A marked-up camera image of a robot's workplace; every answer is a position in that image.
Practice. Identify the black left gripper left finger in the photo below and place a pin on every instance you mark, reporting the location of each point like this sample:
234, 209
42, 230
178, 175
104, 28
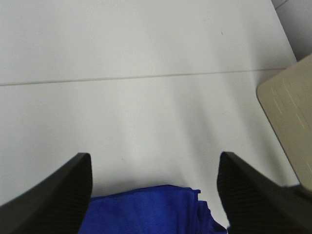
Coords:
57, 205

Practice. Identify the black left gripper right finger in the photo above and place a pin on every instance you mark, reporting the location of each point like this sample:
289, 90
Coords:
256, 205

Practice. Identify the blue microfiber towel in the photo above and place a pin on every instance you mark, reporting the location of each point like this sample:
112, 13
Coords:
164, 209

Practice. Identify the beige storage bin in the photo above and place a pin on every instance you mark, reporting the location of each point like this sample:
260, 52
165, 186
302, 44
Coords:
287, 102

